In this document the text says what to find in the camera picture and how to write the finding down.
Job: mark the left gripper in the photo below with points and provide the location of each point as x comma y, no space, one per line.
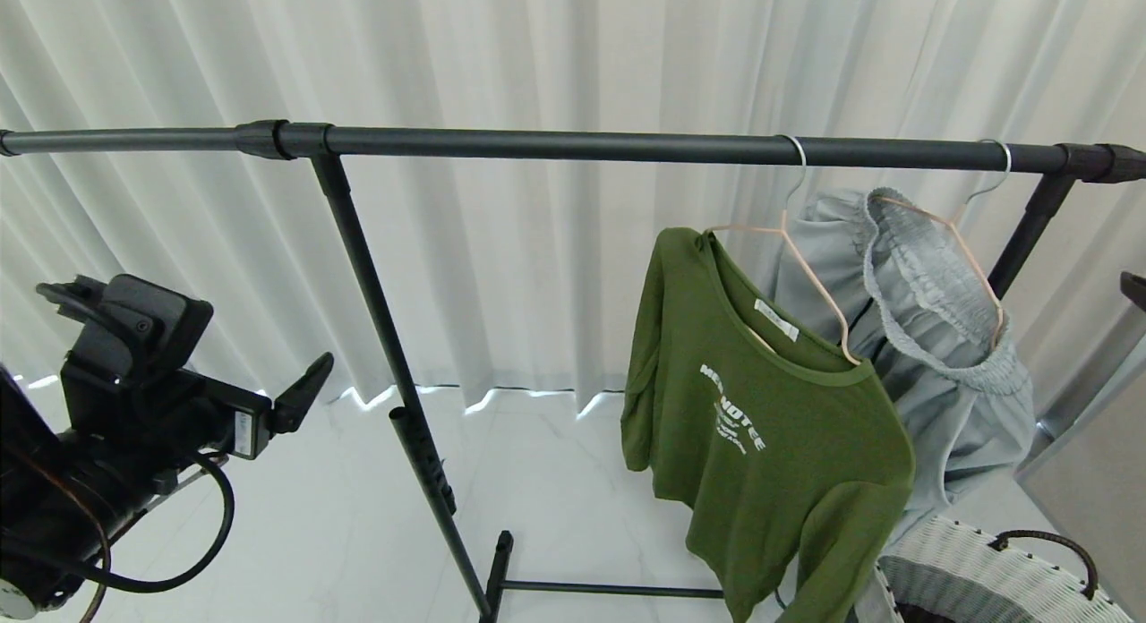
215,426

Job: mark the green long-sleeved shirt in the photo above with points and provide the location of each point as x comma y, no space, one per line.
770,480

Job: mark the pink clothes hanger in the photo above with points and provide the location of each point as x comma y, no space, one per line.
785,222
978,266

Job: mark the pale grey shorts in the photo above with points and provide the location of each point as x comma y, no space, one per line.
949,399

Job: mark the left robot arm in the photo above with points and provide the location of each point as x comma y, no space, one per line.
45,516

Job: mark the black clothes rack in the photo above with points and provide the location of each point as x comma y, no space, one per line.
537,146

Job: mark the white laundry basket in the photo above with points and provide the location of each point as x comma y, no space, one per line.
958,569

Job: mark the white curtain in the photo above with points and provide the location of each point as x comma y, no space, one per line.
537,50

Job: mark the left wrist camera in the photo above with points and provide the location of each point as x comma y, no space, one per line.
134,328

